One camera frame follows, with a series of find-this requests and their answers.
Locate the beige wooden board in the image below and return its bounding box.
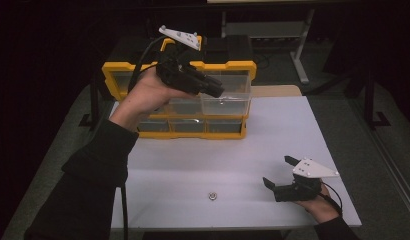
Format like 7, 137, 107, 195
251, 84, 303, 98

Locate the white-legged desk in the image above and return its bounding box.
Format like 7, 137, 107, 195
206, 0, 347, 85

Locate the grid of clear drawers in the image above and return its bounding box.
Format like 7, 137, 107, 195
112, 71, 245, 134

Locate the clear plastic drawer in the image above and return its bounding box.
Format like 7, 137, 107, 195
199, 73, 253, 117

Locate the black metal stand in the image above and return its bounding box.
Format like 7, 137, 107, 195
78, 83, 101, 129
346, 69, 391, 129

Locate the person's left hand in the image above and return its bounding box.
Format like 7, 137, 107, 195
109, 66, 197, 133

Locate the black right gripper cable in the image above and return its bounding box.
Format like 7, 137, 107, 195
321, 181, 343, 216

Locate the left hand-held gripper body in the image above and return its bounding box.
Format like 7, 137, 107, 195
155, 25, 208, 96

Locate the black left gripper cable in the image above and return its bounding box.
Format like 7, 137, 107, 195
120, 34, 169, 240

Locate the person's right hand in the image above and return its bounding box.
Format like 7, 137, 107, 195
294, 184, 341, 225

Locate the yellow black organizer cabinet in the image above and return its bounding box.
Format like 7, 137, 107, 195
101, 35, 257, 140

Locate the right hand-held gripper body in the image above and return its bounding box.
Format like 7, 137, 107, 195
273, 157, 341, 203

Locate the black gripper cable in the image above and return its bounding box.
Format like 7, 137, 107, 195
120, 34, 169, 240
321, 181, 343, 216

